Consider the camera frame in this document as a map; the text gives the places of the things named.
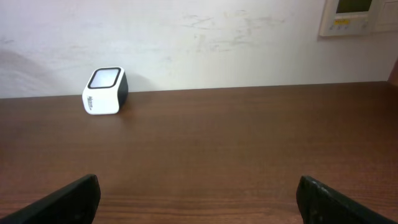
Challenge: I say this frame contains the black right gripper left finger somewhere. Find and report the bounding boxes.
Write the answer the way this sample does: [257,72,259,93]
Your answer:
[1,174,101,224]

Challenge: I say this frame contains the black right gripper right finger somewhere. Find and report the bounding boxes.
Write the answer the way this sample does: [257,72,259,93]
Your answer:
[296,175,397,224]

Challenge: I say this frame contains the beige wall control panel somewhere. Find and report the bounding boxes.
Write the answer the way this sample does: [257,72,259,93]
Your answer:
[318,0,397,37]

